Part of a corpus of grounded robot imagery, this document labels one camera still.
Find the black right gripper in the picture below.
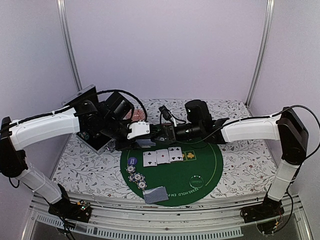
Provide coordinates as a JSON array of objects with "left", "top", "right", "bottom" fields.
[{"left": 152, "top": 122, "right": 203, "bottom": 145}]

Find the aluminium poker chip case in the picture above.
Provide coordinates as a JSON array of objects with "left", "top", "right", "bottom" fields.
[{"left": 61, "top": 84, "right": 115, "bottom": 155}]

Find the face-up three of clubs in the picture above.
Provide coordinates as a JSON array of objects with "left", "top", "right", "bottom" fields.
[{"left": 168, "top": 146, "right": 183, "bottom": 163}]

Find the blue playing card deck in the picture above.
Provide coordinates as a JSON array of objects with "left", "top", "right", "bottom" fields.
[{"left": 135, "top": 139, "right": 156, "bottom": 148}]

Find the face-up ace of diamonds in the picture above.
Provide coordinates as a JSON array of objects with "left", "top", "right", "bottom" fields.
[{"left": 155, "top": 149, "right": 170, "bottom": 165}]

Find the purple small blind button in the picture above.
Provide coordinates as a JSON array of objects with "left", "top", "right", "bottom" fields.
[{"left": 127, "top": 157, "right": 138, "bottom": 166}]

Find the clear acrylic dealer button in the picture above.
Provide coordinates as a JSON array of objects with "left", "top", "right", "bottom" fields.
[{"left": 189, "top": 175, "right": 204, "bottom": 189}]

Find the face-up ace of clubs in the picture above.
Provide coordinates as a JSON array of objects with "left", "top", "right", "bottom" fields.
[{"left": 143, "top": 151, "right": 158, "bottom": 167}]

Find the white blue poker chip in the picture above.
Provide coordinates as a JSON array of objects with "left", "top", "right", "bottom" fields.
[
  {"left": 128, "top": 173, "right": 145, "bottom": 183},
  {"left": 125, "top": 165, "right": 136, "bottom": 175},
  {"left": 137, "top": 181, "right": 148, "bottom": 190}
]

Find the blue playing card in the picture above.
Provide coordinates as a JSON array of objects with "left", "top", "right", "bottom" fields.
[{"left": 142, "top": 186, "right": 169, "bottom": 204}]

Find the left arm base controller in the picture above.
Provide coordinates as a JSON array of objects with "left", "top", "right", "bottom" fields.
[{"left": 48, "top": 199, "right": 92, "bottom": 223}]

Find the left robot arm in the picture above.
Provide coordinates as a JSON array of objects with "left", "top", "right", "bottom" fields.
[{"left": 0, "top": 89, "right": 135, "bottom": 217}]

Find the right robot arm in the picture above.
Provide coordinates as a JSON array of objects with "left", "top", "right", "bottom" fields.
[{"left": 147, "top": 99, "right": 288, "bottom": 218}]

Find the right arm base controller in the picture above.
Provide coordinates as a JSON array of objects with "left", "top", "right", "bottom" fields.
[{"left": 240, "top": 203, "right": 285, "bottom": 235}]

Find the red patterned bowl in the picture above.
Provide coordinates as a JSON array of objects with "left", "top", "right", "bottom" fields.
[{"left": 124, "top": 109, "right": 146, "bottom": 122}]

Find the round green poker mat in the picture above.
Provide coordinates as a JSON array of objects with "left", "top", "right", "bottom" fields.
[{"left": 120, "top": 138, "right": 224, "bottom": 207}]

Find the floral white tablecloth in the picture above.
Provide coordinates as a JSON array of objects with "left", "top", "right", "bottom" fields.
[{"left": 48, "top": 98, "right": 281, "bottom": 201}]

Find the aluminium table front rail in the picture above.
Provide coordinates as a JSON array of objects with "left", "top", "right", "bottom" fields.
[{"left": 23, "top": 191, "right": 313, "bottom": 240}]

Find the left aluminium frame post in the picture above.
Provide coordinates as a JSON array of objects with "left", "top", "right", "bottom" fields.
[{"left": 56, "top": 0, "right": 83, "bottom": 92}]

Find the aluminium frame post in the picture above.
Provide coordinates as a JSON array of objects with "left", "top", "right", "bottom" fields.
[
  {"left": 245, "top": 0, "right": 275, "bottom": 109},
  {"left": 56, "top": 0, "right": 83, "bottom": 92}
]

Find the right aluminium frame post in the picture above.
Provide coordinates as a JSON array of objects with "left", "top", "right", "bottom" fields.
[{"left": 245, "top": 0, "right": 275, "bottom": 109}]

